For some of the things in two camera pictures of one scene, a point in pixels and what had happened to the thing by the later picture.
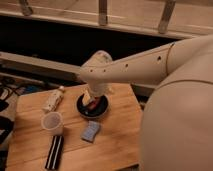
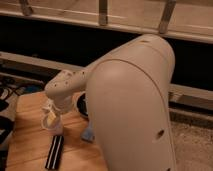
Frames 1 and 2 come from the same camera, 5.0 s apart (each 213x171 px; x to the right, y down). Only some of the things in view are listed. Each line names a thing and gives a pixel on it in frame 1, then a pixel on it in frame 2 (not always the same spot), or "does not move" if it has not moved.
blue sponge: (90, 131) does not move
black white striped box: (54, 154) does not move
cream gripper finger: (86, 99) → (50, 119)
